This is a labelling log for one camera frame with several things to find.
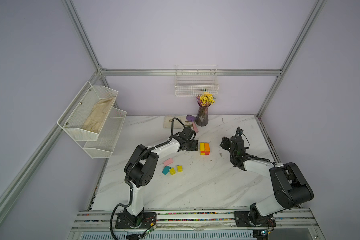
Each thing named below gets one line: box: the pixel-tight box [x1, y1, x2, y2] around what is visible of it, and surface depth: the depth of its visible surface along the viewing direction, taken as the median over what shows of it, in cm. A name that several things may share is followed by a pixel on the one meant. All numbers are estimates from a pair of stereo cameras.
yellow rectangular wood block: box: [199, 142, 205, 152], surface depth 97 cm
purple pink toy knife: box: [185, 114, 199, 133], surface depth 120 cm
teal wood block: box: [162, 165, 172, 175], surface depth 92 cm
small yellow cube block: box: [176, 165, 183, 173], surface depth 92 cm
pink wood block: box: [163, 158, 173, 167], surface depth 97 cm
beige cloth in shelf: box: [82, 96, 116, 133], surface depth 81 cm
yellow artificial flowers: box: [200, 92, 215, 107], surface depth 100 cm
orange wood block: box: [205, 143, 210, 152], surface depth 100 cm
